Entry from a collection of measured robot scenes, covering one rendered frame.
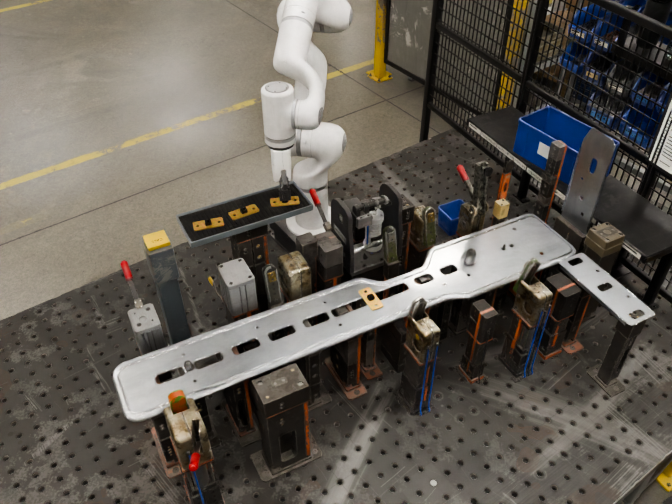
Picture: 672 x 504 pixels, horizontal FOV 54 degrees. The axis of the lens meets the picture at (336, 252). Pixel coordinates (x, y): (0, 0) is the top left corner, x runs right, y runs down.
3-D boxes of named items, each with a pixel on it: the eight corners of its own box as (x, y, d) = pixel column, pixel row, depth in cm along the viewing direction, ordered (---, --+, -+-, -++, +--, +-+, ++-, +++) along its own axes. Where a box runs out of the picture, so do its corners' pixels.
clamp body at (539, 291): (514, 385, 199) (537, 305, 176) (490, 357, 207) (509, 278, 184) (537, 374, 202) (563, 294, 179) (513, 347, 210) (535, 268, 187)
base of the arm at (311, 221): (277, 214, 244) (273, 175, 231) (322, 197, 251) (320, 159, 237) (301, 245, 232) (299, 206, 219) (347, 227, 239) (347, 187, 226)
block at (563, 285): (542, 364, 205) (563, 301, 186) (519, 339, 212) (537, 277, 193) (566, 353, 208) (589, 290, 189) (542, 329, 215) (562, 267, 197)
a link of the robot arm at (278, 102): (301, 125, 178) (268, 122, 179) (300, 81, 169) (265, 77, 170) (294, 142, 172) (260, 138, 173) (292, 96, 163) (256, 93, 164)
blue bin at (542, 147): (578, 191, 217) (588, 158, 208) (510, 150, 235) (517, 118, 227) (610, 175, 224) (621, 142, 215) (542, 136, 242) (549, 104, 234)
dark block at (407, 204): (392, 307, 223) (400, 209, 195) (382, 294, 227) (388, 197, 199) (405, 302, 224) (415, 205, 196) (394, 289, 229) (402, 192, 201)
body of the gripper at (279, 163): (265, 130, 180) (267, 164, 188) (267, 150, 173) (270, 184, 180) (292, 128, 181) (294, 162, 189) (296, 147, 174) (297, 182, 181)
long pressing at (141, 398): (130, 435, 153) (129, 431, 152) (108, 367, 167) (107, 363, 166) (581, 254, 200) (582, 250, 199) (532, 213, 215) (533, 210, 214)
